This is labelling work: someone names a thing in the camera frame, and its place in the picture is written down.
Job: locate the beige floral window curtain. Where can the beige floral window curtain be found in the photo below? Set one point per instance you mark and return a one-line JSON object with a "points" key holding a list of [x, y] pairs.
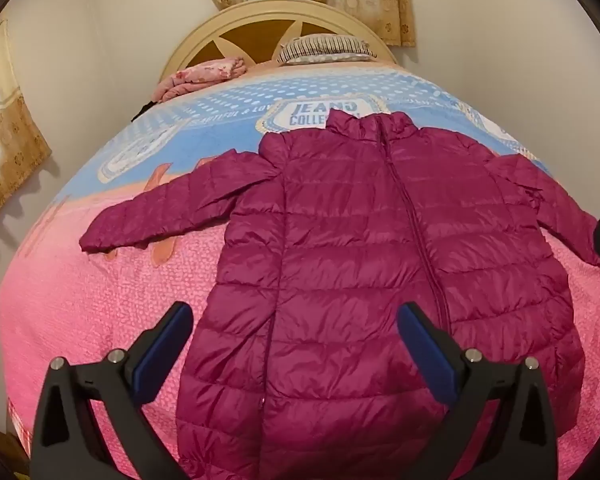
{"points": [[10, 135], [370, 5]]}

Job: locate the pink and blue printed blanket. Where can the pink and blue printed blanket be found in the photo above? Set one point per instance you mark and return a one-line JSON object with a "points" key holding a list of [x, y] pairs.
{"points": [[105, 310]]}

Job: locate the dark wooden furniture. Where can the dark wooden furniture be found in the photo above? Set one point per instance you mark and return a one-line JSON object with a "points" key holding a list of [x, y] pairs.
{"points": [[0, 455]]}

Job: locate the pink floral folded quilt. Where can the pink floral folded quilt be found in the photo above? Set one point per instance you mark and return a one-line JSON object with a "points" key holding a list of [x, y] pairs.
{"points": [[200, 75]]}

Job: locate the striped pillow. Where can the striped pillow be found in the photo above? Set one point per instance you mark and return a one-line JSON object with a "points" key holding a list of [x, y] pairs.
{"points": [[325, 47]]}

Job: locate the cream wooden headboard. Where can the cream wooden headboard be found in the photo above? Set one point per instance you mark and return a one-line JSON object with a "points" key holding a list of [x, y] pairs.
{"points": [[190, 45]]}

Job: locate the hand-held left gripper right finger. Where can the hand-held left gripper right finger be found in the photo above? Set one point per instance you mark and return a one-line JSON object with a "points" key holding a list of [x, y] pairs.
{"points": [[425, 355]]}

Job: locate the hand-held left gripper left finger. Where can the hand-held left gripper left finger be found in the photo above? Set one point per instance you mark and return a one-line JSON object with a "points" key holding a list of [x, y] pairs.
{"points": [[165, 350]]}

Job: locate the magenta puffer jacket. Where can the magenta puffer jacket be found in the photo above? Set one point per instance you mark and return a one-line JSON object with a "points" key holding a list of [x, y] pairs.
{"points": [[355, 235]]}

